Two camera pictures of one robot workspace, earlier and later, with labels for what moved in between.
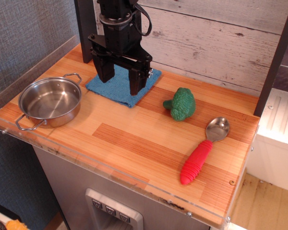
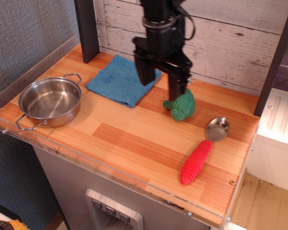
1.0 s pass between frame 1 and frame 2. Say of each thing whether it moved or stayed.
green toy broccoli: stayed
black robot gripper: moved
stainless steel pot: stayed
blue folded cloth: stayed
